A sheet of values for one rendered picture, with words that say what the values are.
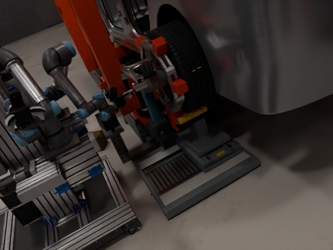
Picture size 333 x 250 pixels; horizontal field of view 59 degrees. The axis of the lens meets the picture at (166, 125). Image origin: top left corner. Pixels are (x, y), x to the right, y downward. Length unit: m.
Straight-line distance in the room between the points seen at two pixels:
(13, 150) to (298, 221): 1.83
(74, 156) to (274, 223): 1.31
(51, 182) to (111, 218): 0.51
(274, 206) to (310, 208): 0.21
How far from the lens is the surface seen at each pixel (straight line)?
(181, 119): 2.21
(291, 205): 2.13
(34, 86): 1.64
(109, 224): 2.14
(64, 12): 4.33
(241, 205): 2.17
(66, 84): 1.96
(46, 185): 1.87
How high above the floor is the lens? 1.59
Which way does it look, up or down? 29 degrees down
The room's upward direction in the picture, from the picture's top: 21 degrees counter-clockwise
